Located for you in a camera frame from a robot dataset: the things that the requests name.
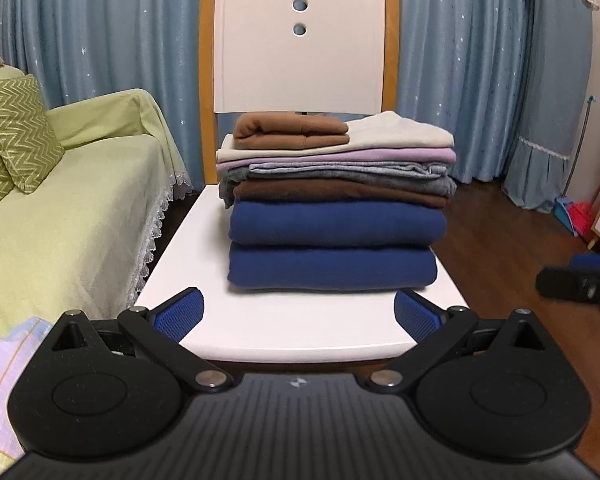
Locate white wooden chair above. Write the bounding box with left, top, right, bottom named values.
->
left=135, top=0, right=470, bottom=365

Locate dark brown folded garment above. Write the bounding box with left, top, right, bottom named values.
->
left=233, top=180, right=450, bottom=210

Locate stack of folded clothes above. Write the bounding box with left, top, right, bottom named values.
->
left=216, top=111, right=455, bottom=165

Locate green covered sofa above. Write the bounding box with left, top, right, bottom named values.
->
left=0, top=65, right=194, bottom=339

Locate blue curtain with lace trim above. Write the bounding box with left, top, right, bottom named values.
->
left=502, top=0, right=600, bottom=215

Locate navy blue folded garment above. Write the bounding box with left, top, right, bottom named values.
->
left=227, top=242, right=437, bottom=292
left=228, top=200, right=449, bottom=250

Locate lilac folded garment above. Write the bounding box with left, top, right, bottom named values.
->
left=216, top=147, right=456, bottom=171

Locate blue star-print curtain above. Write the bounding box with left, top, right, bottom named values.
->
left=0, top=0, right=216, bottom=197
left=397, top=0, right=537, bottom=187

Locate checked blanket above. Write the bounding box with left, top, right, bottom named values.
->
left=0, top=316, right=54, bottom=462

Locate blue dustpan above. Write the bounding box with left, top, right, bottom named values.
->
left=553, top=197, right=584, bottom=237

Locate dark grey folded garment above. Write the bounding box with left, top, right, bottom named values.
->
left=218, top=167, right=457, bottom=209

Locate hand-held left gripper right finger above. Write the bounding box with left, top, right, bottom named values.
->
left=364, top=289, right=556, bottom=390

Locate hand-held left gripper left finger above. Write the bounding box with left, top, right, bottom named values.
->
left=45, top=287, right=233, bottom=392

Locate light grey folded garment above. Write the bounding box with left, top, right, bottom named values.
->
left=248, top=160, right=451, bottom=181

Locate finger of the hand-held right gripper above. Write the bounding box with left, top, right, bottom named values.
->
left=569, top=254, right=600, bottom=274
left=535, top=266, right=600, bottom=314

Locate red brush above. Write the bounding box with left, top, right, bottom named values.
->
left=570, top=201, right=600, bottom=244

